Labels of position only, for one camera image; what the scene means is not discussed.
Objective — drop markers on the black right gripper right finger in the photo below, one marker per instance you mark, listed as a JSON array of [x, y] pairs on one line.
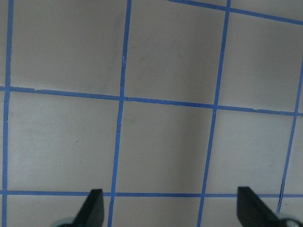
[[252, 211]]

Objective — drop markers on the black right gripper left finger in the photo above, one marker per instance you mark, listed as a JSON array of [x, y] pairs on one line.
[[91, 213]]

